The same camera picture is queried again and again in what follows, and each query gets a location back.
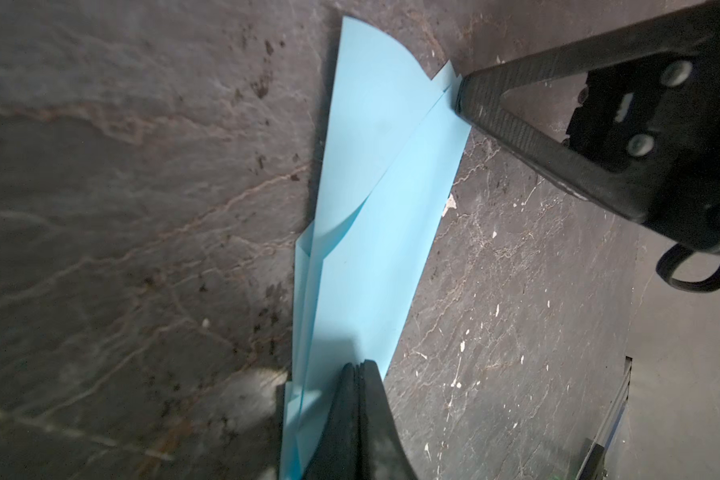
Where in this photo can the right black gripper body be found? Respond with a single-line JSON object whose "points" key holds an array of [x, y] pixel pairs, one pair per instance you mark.
{"points": [[650, 121]]}

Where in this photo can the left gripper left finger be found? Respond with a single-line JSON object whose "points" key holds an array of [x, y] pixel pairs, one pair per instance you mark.
{"points": [[336, 454]]}

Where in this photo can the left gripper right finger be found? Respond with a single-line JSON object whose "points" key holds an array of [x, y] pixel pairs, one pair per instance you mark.
{"points": [[381, 454]]}

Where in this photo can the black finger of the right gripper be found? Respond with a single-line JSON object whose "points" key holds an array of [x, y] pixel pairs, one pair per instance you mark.
{"points": [[526, 104]]}

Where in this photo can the light blue paper sheet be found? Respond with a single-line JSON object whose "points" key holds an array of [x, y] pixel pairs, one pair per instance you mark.
{"points": [[393, 147]]}

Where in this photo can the aluminium mounting rail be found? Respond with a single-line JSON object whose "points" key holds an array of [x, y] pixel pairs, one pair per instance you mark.
{"points": [[593, 466]]}

